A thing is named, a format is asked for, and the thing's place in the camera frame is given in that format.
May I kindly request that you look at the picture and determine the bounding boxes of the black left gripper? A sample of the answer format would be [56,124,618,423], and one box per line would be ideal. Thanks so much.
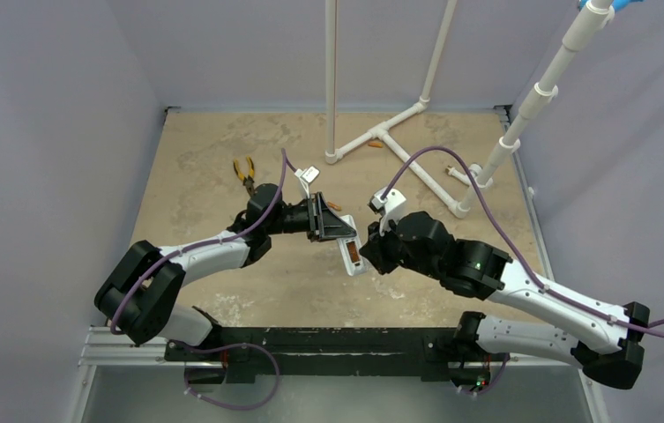
[265,193,355,243]

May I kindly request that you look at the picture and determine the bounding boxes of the white universal AC remote control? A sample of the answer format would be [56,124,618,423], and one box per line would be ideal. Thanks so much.
[335,214,369,277]

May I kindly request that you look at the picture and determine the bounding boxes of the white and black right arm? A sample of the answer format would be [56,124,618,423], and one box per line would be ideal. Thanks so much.
[360,211,650,390]

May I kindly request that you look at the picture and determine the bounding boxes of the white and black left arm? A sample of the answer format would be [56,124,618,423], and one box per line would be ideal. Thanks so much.
[93,183,360,360]

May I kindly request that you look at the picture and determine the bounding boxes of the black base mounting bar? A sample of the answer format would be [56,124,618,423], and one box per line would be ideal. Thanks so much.
[164,312,507,387]

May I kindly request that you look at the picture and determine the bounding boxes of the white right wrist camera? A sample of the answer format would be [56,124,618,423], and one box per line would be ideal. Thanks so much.
[369,189,407,236]

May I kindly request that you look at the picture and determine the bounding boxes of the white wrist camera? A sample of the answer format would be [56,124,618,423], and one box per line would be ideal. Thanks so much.
[369,189,407,236]
[294,166,320,199]

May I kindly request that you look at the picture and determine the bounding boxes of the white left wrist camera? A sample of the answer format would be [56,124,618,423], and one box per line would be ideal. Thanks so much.
[294,166,320,199]

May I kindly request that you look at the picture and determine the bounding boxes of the yellow handled pliers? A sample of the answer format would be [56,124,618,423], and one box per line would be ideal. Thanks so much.
[233,155,255,197]

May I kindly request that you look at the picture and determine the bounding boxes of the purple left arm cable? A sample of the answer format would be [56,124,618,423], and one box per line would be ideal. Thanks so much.
[109,148,301,337]

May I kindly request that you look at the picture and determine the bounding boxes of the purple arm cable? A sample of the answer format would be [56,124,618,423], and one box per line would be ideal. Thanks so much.
[109,148,301,337]
[383,145,664,342]

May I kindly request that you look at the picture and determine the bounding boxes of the aluminium table frame rail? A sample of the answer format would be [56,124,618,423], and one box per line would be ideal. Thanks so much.
[497,105,562,300]

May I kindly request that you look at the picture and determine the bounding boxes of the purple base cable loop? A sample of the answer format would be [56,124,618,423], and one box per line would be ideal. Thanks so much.
[183,342,282,412]

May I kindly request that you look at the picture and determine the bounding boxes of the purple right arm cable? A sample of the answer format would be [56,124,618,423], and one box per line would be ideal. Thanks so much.
[383,145,664,342]

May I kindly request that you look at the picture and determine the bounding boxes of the white PVC pipe frame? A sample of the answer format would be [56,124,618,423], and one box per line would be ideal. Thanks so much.
[322,1,622,187]

